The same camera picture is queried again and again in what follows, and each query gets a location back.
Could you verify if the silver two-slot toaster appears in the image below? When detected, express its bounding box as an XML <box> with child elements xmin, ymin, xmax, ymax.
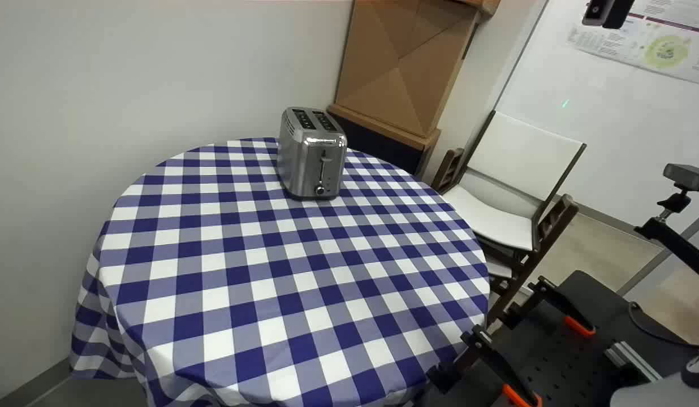
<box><xmin>275</xmin><ymin>107</ymin><xmax>351</xmax><ymax>202</ymax></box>

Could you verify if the wooden cabinet with dark band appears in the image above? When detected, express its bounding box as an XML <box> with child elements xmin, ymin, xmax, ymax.
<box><xmin>325</xmin><ymin>101</ymin><xmax>443</xmax><ymax>179</ymax></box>

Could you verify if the blue white checkered tablecloth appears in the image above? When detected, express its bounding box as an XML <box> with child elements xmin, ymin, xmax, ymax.
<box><xmin>71</xmin><ymin>136</ymin><xmax>494</xmax><ymax>407</ymax></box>

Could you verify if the large brown cardboard box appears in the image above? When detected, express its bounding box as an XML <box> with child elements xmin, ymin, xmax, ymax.
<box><xmin>333</xmin><ymin>0</ymin><xmax>503</xmax><ymax>143</ymax></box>

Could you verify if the black clamp with orange handle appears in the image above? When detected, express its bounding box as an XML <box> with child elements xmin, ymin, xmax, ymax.
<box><xmin>428</xmin><ymin>325</ymin><xmax>548</xmax><ymax>407</ymax></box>
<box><xmin>511</xmin><ymin>274</ymin><xmax>600</xmax><ymax>340</ymax></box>

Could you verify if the black camera mounted high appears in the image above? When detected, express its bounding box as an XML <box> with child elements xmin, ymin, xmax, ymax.
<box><xmin>579</xmin><ymin>0</ymin><xmax>637</xmax><ymax>32</ymax></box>

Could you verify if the aluminium rail profile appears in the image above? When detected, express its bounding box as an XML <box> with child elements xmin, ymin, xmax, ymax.
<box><xmin>601</xmin><ymin>340</ymin><xmax>667</xmax><ymax>384</ymax></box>

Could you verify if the black cable on base table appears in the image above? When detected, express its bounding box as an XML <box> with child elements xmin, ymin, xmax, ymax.
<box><xmin>624</xmin><ymin>299</ymin><xmax>699</xmax><ymax>351</ymax></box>

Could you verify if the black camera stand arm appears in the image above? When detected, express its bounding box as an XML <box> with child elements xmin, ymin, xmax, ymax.
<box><xmin>634</xmin><ymin>191</ymin><xmax>699</xmax><ymax>283</ymax></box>

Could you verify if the black camera on stand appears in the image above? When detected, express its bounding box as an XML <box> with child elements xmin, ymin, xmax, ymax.
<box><xmin>660</xmin><ymin>161</ymin><xmax>699</xmax><ymax>194</ymax></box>

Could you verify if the wall poster with green circle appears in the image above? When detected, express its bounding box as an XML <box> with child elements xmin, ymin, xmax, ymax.
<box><xmin>566</xmin><ymin>0</ymin><xmax>699</xmax><ymax>88</ymax></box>

